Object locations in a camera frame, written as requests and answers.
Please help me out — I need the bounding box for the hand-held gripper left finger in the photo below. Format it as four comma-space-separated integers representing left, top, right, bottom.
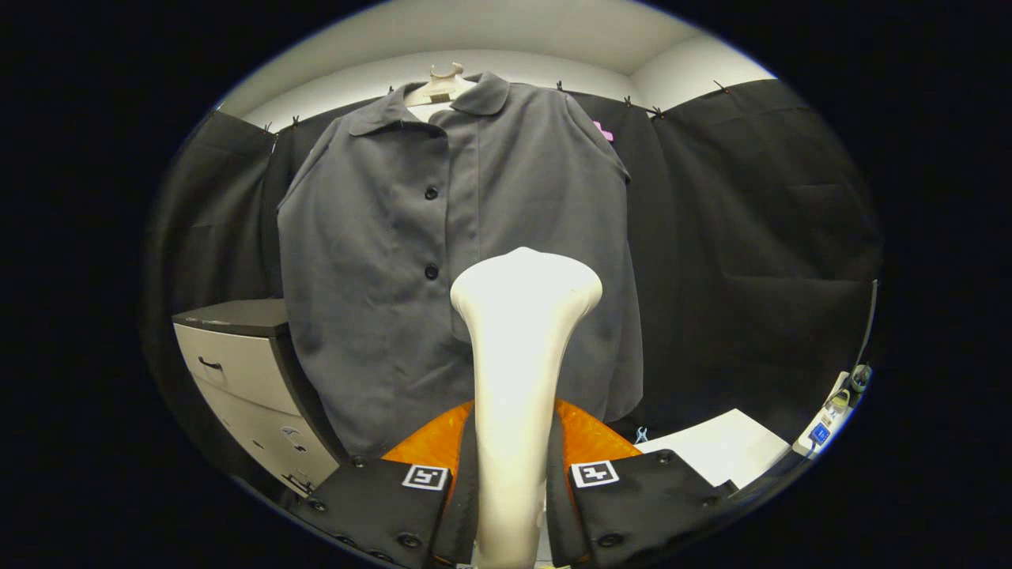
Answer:
289, 399, 481, 568

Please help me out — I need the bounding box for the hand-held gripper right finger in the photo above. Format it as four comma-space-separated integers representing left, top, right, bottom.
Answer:
546, 398, 740, 568

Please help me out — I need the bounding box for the white garment steamer head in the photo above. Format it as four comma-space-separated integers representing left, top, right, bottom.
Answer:
449, 247, 603, 569

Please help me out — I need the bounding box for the grey button shirt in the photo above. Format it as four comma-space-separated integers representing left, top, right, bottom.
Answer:
277, 73, 645, 459

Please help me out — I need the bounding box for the white flat board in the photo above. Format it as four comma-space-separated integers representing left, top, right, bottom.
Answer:
632, 409, 791, 488

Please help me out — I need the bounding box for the grey drawer cabinet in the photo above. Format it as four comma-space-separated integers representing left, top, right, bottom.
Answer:
172, 299, 349, 497

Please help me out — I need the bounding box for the black backdrop cloth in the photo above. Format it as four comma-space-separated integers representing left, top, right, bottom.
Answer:
142, 77, 882, 443

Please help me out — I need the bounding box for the row of black cloth clips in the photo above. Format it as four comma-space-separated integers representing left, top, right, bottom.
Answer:
265, 79, 730, 129

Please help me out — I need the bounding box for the white mannequin torso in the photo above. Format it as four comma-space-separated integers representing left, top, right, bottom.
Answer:
405, 63, 479, 123

